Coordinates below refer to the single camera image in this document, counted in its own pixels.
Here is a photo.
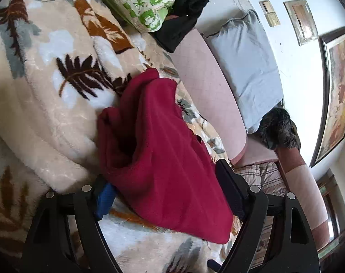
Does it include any dark furry cushion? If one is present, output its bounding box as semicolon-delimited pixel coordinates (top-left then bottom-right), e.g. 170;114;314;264
259;106;302;151

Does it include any beige wall switch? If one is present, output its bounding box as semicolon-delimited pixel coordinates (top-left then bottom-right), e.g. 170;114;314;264
258;0;275;14
265;12;281;27

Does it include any leaf print fleece blanket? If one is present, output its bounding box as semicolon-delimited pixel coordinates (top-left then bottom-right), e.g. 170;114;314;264
0;0;241;273

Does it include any red sweater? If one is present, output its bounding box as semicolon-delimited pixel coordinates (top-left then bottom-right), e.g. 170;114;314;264
97;68;235;244

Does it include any small silver picture frame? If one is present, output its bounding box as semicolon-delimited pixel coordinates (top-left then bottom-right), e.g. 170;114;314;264
283;0;319;46

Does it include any striped sofa cushion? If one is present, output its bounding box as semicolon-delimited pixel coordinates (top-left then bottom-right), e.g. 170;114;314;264
233;162;288;270

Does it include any green checkered pillow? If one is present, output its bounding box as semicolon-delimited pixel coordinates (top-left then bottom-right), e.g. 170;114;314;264
85;0;176;33

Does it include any wooden door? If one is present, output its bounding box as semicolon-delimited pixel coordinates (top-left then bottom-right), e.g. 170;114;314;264
316;168;345;258

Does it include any brown pink sofa armrest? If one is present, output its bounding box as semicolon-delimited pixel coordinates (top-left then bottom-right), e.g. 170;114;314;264
243;136;332;251

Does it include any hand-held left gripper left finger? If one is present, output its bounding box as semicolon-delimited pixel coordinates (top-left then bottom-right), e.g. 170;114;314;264
22;175;124;273

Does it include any black garment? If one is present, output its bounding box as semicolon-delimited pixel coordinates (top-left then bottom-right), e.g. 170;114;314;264
151;0;210;53

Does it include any light blue pillow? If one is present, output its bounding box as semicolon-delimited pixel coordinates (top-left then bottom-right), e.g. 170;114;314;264
205;9;284;135

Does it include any framed painting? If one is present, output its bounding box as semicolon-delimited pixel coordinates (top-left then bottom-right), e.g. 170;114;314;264
309;25;345;168

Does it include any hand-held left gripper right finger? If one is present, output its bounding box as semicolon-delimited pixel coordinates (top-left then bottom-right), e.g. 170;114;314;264
208;159;321;273

